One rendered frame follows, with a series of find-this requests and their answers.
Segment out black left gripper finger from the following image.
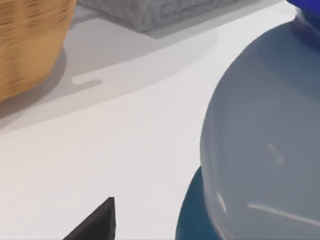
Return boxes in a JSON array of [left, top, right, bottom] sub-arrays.
[[62, 196, 117, 240]]

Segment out dark blue bottle base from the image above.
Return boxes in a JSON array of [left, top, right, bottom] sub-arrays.
[[174, 166, 226, 240]]

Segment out pale grey-blue bottle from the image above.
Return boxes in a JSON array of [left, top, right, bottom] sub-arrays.
[[199, 9, 320, 240]]

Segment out woven wicker basket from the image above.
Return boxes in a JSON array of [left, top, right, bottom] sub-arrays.
[[0, 0, 77, 102]]

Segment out blue bottle cap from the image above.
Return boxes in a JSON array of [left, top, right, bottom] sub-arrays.
[[284, 0, 320, 20]]

